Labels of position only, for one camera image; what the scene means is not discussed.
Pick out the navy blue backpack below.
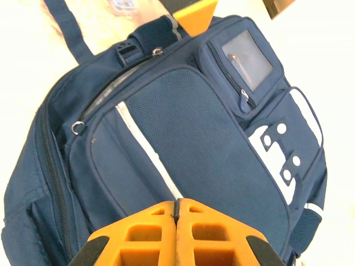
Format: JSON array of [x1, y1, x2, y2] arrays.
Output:
[[1, 0, 328, 266]]

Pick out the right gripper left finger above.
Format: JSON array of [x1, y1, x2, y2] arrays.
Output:
[[68, 198, 178, 266]]

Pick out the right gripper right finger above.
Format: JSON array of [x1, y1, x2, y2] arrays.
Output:
[[176, 198, 286, 266]]

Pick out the clear bag with blue pens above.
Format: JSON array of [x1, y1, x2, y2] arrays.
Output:
[[106, 0, 139, 14]]

